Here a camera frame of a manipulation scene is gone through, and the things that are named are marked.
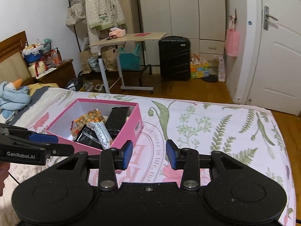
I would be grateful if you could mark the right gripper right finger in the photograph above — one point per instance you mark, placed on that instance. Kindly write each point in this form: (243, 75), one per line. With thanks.
(187, 160)

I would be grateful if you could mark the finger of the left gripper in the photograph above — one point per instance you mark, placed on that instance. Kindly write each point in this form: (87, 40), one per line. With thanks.
(22, 136)
(38, 155)

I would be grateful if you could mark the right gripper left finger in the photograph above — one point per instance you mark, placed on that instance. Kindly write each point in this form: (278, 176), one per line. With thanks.
(111, 160)

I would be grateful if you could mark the white nut bar wrapper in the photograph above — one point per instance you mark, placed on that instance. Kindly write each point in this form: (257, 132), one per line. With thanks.
(102, 134)

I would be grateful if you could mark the black snack packet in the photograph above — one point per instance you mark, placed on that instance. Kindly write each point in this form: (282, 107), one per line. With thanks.
(117, 119)

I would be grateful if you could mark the clear bag coated peanuts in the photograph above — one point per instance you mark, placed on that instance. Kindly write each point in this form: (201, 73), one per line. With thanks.
(85, 119)

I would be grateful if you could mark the left hand pink nails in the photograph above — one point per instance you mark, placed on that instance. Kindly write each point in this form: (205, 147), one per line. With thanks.
(4, 173)

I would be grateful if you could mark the black and gold packet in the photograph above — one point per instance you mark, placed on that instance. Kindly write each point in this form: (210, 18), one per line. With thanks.
(88, 137)

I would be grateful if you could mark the blue goose plush toy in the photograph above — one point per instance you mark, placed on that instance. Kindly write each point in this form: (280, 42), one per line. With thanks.
(13, 98)

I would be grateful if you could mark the pink cardboard box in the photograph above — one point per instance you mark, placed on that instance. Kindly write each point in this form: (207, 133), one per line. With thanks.
(131, 130)

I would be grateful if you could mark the wooden headboard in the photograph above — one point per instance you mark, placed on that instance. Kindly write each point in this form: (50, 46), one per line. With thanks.
(13, 65)

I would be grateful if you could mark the floral bed sheet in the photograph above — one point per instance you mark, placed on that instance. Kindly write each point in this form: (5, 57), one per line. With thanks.
(249, 134)

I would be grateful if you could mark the dark wooden nightstand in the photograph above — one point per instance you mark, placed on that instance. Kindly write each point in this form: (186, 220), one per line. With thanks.
(61, 76)

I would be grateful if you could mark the blue flower basket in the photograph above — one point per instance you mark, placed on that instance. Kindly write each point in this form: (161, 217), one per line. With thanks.
(32, 53)

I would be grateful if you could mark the colourful gift bag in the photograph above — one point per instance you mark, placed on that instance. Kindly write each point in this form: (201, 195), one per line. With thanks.
(199, 67)

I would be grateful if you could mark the teal shopping bag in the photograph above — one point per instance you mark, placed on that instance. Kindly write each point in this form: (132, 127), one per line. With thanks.
(130, 61)

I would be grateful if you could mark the brown paper bag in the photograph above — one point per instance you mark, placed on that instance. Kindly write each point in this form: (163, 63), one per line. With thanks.
(84, 57)

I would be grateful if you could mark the black suitcase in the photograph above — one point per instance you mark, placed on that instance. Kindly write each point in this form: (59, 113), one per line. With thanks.
(174, 55)

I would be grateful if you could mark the white door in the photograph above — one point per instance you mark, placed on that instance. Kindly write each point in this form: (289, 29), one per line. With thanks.
(276, 81)

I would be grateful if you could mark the wooden top rolling table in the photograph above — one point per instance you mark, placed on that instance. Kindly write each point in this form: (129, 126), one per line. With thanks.
(120, 42)

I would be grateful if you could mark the pink hanging bag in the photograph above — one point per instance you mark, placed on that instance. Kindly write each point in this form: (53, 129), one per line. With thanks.
(232, 38)

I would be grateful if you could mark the pink tissue box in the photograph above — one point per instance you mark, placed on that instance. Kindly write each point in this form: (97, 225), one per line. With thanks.
(116, 32)

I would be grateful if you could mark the canvas tote bag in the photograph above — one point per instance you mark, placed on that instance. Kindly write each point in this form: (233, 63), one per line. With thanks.
(76, 12)

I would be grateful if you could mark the white knitted cardigan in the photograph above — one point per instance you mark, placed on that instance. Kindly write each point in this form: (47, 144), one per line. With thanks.
(102, 15)

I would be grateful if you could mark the white wardrobe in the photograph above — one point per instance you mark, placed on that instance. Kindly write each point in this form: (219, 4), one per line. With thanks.
(203, 22)

